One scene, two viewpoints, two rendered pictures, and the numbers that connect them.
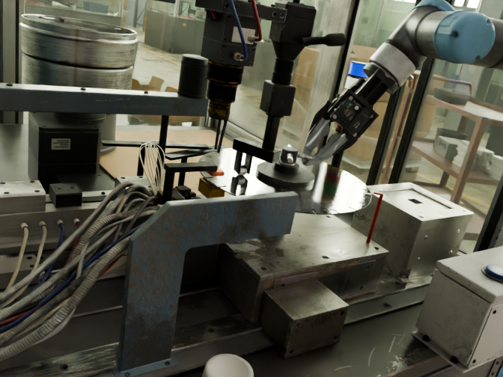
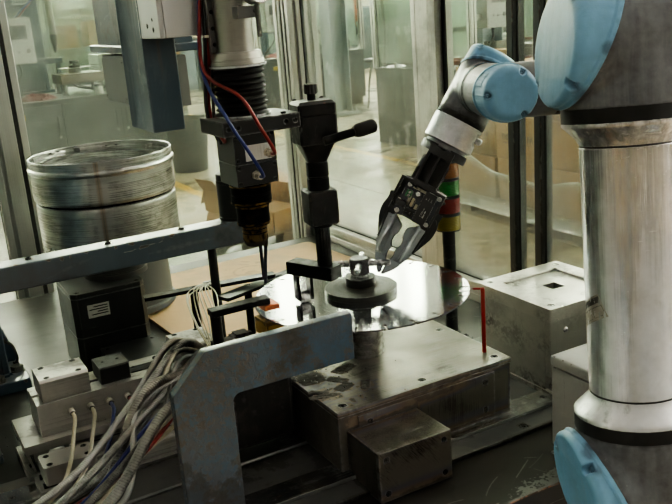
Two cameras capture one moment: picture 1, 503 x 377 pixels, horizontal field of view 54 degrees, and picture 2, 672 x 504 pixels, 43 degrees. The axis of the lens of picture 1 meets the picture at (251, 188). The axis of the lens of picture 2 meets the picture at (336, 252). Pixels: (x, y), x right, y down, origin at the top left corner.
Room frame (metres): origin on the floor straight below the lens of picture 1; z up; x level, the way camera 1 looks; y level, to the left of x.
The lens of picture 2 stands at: (-0.37, -0.21, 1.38)
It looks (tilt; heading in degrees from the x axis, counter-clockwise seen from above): 16 degrees down; 8
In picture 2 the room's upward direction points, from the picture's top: 4 degrees counter-clockwise
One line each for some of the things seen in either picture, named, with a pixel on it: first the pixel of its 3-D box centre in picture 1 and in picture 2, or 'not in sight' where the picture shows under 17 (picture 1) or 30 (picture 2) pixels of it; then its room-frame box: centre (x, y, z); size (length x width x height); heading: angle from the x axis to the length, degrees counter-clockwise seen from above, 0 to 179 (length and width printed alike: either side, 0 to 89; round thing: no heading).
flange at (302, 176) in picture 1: (286, 169); (360, 283); (0.88, -0.06, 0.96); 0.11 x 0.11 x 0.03
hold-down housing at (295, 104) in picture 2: (286, 54); (316, 156); (0.82, -0.02, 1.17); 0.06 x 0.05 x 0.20; 118
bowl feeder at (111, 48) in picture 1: (78, 88); (112, 232); (1.39, 0.55, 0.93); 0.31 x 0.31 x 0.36
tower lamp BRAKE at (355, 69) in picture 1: (358, 69); not in sight; (1.15, -0.19, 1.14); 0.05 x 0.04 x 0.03; 37
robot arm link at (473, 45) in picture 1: (462, 38); (511, 90); (0.83, -0.29, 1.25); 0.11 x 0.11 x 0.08; 15
